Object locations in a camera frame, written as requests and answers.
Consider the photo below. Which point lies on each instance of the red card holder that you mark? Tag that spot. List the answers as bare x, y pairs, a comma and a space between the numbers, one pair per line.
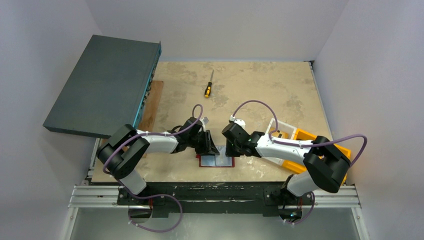
216, 161

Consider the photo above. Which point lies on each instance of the white frame tray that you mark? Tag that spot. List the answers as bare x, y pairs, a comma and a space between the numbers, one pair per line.
285, 131

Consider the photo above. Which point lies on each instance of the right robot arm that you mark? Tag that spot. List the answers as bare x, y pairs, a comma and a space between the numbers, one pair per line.
326, 166

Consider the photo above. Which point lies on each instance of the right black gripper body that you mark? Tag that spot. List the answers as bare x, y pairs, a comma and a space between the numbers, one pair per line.
235, 145

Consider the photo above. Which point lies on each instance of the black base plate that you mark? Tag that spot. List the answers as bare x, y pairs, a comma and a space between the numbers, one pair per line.
151, 191

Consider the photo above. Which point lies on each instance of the aluminium rail frame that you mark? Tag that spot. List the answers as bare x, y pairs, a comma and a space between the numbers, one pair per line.
116, 197

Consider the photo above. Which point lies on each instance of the yellow plastic bin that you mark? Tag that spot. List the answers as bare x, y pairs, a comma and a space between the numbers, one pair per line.
303, 135

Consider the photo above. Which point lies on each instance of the yellow black screwdriver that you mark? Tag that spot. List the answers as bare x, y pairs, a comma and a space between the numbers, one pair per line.
208, 89

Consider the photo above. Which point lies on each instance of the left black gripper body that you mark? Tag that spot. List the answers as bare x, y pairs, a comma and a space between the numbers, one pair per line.
194, 141

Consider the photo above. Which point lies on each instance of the dark grey network switch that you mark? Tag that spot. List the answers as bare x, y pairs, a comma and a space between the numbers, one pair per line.
107, 88

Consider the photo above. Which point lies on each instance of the wooden board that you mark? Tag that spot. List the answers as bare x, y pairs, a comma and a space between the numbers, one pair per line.
151, 106

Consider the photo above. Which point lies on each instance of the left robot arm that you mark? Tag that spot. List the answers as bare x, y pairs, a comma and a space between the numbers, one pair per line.
121, 153

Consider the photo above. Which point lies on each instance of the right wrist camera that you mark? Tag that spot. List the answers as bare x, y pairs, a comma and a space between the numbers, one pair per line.
240, 122

